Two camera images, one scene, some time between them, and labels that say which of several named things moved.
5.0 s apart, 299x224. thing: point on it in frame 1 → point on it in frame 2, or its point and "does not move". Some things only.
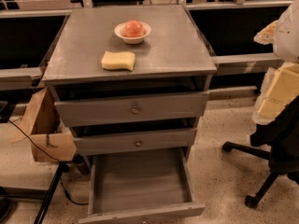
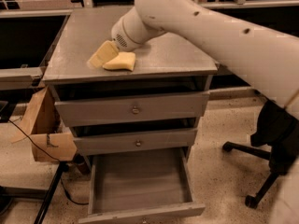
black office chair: x=281 y=138 does not move
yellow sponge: x=118 y=61 does not move
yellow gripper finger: x=268 y=35 → x=130 y=31
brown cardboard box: x=43 y=127 does not move
